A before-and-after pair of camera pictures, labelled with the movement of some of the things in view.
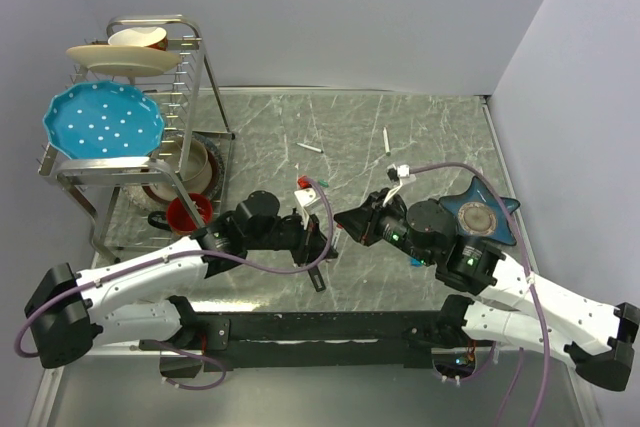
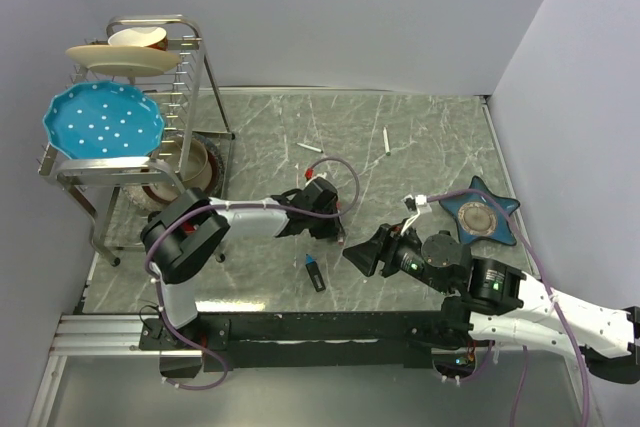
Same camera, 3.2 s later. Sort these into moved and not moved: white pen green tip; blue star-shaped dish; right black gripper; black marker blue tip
Moved: right black gripper
Not moved: white pen green tip; blue star-shaped dish; black marker blue tip
